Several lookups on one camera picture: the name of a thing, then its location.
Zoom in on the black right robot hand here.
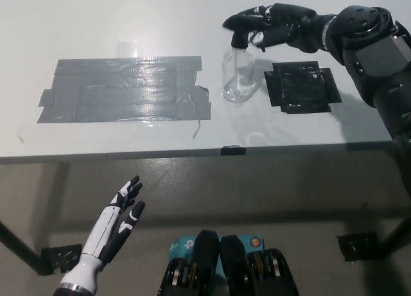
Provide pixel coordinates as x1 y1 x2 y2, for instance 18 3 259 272
223 2 337 53

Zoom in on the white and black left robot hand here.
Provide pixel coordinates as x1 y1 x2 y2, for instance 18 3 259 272
78 175 146 265

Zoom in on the black trigger spray lid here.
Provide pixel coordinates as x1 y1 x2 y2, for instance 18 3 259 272
223 15 268 53

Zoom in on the clear plastic spray bottle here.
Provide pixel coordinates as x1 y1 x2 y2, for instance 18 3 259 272
221 47 258 103

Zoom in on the teal router box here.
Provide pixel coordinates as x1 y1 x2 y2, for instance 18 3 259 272
168 234 266 279

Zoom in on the black table leg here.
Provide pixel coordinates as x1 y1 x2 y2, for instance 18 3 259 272
0 219 46 276
380 209 411 257

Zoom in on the grey duct tape patch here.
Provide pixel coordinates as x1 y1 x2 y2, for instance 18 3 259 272
36 55 213 124

